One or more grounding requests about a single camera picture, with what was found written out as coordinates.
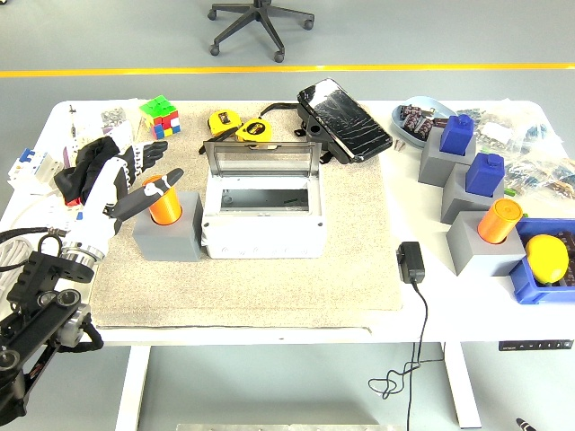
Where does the grey block holder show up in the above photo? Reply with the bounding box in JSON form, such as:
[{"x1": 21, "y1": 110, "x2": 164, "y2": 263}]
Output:
[
  {"x1": 446, "y1": 210, "x2": 527, "y2": 277},
  {"x1": 417, "y1": 127, "x2": 477, "y2": 186},
  {"x1": 439, "y1": 163, "x2": 507, "y2": 224},
  {"x1": 132, "y1": 190, "x2": 203, "y2": 262}
]

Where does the white desk leg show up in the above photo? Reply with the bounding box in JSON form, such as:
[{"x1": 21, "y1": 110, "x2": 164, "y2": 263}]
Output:
[
  {"x1": 439, "y1": 341, "x2": 482, "y2": 428},
  {"x1": 115, "y1": 345, "x2": 152, "y2": 431}
]

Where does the dark printed packet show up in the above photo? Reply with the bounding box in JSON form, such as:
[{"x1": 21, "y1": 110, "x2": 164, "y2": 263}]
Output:
[
  {"x1": 398, "y1": 104, "x2": 421, "y2": 129},
  {"x1": 412, "y1": 114, "x2": 447, "y2": 138}
]

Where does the yellow lemon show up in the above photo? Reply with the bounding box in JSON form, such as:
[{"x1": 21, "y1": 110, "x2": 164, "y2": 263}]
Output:
[{"x1": 524, "y1": 233, "x2": 570, "y2": 285}]

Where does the orange cylinder battery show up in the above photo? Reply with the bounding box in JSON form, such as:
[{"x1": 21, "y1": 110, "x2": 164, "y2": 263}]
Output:
[
  {"x1": 476, "y1": 198, "x2": 525, "y2": 246},
  {"x1": 142, "y1": 175, "x2": 182, "y2": 226}
]

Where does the black office chair base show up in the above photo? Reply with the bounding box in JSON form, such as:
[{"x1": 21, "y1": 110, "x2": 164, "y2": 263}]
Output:
[{"x1": 207, "y1": 0, "x2": 315, "y2": 63}]

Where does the black adapter cord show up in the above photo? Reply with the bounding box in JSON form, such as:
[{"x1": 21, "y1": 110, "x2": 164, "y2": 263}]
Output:
[{"x1": 367, "y1": 281, "x2": 446, "y2": 431}]

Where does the blue plastic block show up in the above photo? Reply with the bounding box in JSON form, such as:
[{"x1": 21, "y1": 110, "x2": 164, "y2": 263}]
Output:
[
  {"x1": 438, "y1": 114, "x2": 476, "y2": 157},
  {"x1": 464, "y1": 152, "x2": 506, "y2": 198}
]

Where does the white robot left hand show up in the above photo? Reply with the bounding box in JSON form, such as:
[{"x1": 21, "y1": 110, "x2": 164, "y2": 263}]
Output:
[{"x1": 62, "y1": 140, "x2": 185, "y2": 252}]

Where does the black power adapter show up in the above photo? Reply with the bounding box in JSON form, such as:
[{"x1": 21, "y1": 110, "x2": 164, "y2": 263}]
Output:
[{"x1": 395, "y1": 241, "x2": 427, "y2": 285}]

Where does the light blue bowl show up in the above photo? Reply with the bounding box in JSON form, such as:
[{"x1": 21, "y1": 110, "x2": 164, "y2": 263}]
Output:
[{"x1": 389, "y1": 95, "x2": 456, "y2": 149}]

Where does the black glossy case with strap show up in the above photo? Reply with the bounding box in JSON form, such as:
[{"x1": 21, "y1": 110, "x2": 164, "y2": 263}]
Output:
[{"x1": 259, "y1": 78, "x2": 394, "y2": 165}]

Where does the large colourful puzzle cube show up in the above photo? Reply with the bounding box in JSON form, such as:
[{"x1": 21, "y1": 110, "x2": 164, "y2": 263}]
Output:
[{"x1": 138, "y1": 95, "x2": 182, "y2": 140}]

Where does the yellow tape measure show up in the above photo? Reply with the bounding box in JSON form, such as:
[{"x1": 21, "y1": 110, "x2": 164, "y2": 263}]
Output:
[
  {"x1": 207, "y1": 110, "x2": 243, "y2": 138},
  {"x1": 197, "y1": 117, "x2": 273, "y2": 156}
]

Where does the clear bag with white labels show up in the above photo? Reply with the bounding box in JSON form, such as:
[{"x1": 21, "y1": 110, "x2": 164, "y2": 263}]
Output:
[{"x1": 60, "y1": 120, "x2": 137, "y2": 159}]

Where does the black desk control panel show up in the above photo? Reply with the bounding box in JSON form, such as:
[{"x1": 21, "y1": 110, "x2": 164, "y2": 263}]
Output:
[{"x1": 497, "y1": 339, "x2": 574, "y2": 352}]

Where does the white power strip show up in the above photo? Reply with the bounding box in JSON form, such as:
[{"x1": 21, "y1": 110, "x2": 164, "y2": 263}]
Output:
[{"x1": 13, "y1": 196, "x2": 84, "y2": 233}]

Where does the clear bag of metal screws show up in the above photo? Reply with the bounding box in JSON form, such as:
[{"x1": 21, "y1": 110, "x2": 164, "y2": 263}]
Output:
[{"x1": 99, "y1": 103, "x2": 130, "y2": 128}]

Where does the white circuit breaker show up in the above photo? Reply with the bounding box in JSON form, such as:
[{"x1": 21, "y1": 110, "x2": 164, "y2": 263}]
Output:
[{"x1": 5, "y1": 147, "x2": 64, "y2": 197}]

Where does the grey-brown mat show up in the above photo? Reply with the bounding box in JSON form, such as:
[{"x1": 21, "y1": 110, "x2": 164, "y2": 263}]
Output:
[{"x1": 89, "y1": 101, "x2": 404, "y2": 332}]

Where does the blue plastic bin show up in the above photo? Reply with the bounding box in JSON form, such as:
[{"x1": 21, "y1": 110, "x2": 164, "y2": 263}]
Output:
[{"x1": 509, "y1": 217, "x2": 575, "y2": 306}]

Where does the black cloth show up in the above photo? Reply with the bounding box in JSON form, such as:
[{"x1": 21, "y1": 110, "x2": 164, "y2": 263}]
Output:
[{"x1": 53, "y1": 136, "x2": 131, "y2": 207}]

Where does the grey electrical box clear lid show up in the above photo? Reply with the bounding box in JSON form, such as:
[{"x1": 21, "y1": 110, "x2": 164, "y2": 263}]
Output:
[{"x1": 200, "y1": 140, "x2": 325, "y2": 259}]

